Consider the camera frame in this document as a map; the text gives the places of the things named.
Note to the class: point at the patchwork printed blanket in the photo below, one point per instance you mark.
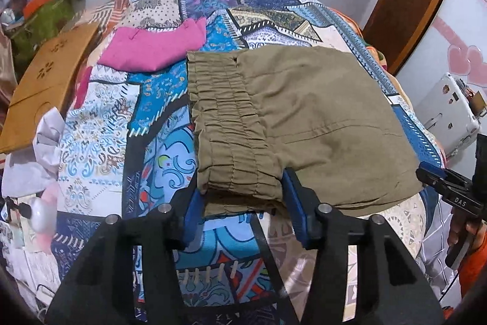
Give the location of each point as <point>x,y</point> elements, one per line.
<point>163,157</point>

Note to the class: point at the pink heart wall sticker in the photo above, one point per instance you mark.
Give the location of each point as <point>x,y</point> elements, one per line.
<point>466,58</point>

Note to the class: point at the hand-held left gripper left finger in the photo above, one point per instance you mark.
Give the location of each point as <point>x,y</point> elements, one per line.
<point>195,205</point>

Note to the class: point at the white plastic device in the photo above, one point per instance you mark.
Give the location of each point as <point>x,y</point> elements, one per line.
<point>449,100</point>

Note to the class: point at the olive green pants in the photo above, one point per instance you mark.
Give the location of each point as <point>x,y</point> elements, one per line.
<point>304,100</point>

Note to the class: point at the person's right hand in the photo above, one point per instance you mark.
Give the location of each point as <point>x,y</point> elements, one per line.
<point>453,229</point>

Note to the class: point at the person's right forearm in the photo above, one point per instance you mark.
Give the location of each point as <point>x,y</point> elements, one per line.
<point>475,271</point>

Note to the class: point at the pink cloth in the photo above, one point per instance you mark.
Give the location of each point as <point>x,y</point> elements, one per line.
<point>152,47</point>

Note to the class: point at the orange striped cloth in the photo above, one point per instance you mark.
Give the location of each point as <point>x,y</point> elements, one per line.
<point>110,11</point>

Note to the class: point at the wooden board with flower cutouts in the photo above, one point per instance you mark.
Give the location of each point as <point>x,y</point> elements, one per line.
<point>45,81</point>

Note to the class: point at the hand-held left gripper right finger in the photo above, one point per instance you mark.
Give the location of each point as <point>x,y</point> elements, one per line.
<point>292,201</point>

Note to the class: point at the white crumpled cloth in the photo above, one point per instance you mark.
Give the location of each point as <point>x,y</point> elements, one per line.
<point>42,142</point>

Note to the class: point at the white and pink small fan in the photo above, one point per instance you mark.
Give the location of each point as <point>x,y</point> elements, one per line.
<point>42,218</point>

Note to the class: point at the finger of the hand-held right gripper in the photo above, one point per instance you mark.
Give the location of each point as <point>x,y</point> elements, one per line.
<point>452,190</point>

